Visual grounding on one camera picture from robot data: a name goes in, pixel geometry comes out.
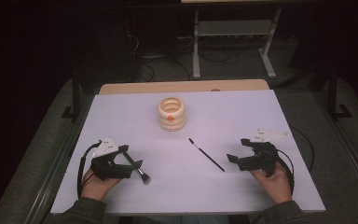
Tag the thick black makeup brush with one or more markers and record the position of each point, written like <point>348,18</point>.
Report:
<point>140,172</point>

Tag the white metal stand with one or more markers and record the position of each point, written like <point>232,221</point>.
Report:
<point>234,28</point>

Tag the person's right hand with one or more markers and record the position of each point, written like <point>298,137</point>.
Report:
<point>275,185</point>

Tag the cream ringed brush holder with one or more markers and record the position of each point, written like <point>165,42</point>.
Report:
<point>171,113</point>

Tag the wooden table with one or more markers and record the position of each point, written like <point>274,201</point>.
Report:
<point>183,86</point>

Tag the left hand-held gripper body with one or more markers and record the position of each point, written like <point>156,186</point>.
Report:
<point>105,168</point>

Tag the black metal stand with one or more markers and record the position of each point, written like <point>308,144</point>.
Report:
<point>333,93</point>
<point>74,99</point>

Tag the person's left hand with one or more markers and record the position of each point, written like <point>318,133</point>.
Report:
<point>98,186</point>

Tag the white board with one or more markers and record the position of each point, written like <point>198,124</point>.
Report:
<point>183,186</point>

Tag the metal floor rail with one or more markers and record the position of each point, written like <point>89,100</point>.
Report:
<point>59,161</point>
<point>351,146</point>

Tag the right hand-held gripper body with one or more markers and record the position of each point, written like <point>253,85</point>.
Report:
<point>261,157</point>

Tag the black pen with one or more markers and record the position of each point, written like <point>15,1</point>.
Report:
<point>206,155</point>

